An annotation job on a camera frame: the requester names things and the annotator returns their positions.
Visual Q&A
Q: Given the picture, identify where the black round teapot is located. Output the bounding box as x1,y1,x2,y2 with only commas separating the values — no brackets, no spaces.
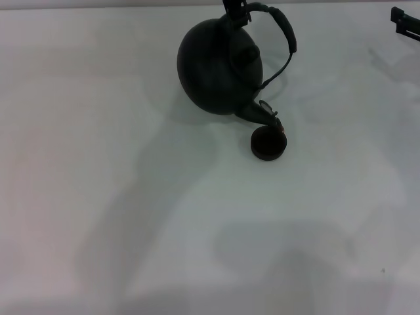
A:
176,1,298,133

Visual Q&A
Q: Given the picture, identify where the small dark teacup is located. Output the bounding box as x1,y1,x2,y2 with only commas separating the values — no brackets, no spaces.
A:
250,125,288,162

